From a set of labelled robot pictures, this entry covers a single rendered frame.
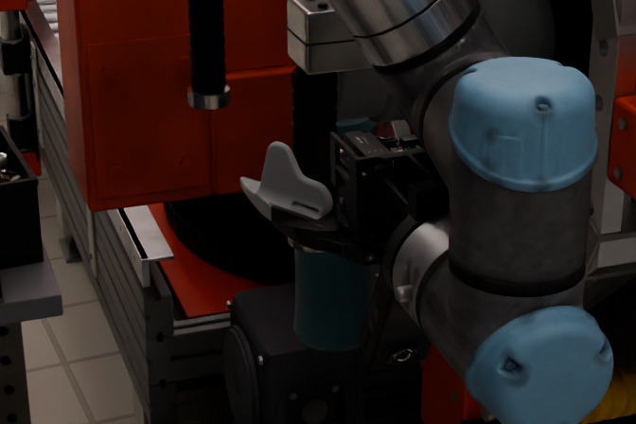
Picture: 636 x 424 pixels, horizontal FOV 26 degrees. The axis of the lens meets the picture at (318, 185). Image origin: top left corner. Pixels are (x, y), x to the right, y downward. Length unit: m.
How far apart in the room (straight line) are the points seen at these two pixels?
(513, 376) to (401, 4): 0.22
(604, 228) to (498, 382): 0.40
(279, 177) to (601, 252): 0.29
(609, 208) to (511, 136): 0.41
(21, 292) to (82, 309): 0.89
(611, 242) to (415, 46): 0.37
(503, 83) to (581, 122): 0.04
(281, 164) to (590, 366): 0.31
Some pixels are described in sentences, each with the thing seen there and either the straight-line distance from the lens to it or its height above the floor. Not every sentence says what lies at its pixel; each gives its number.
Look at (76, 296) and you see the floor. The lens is 2.65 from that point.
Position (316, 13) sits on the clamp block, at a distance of 1.03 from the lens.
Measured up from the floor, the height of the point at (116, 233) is 0.34.
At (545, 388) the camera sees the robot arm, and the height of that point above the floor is 0.85.
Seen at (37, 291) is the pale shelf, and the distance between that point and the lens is 1.71.
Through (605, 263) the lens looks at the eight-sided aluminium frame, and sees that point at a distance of 1.13.
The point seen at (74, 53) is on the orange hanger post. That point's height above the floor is 0.72.
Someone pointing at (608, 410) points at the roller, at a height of 0.50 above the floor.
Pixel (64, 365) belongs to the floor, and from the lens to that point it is 2.43.
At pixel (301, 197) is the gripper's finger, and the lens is 0.96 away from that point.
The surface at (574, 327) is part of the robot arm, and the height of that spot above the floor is 0.89.
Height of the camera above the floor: 1.25
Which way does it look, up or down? 24 degrees down
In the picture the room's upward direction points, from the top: straight up
